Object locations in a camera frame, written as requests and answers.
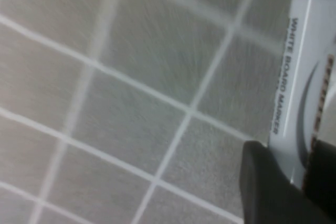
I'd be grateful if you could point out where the grey checked tablecloth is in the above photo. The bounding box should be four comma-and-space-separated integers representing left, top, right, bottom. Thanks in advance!
0, 0, 316, 224

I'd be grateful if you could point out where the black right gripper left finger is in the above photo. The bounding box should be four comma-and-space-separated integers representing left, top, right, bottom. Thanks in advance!
240, 140, 313, 224

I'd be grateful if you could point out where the slim white whiteboard marker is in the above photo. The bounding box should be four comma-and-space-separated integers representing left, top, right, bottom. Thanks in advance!
267, 0, 336, 192

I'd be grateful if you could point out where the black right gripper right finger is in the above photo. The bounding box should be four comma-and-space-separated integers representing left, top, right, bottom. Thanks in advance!
301, 53, 336, 224

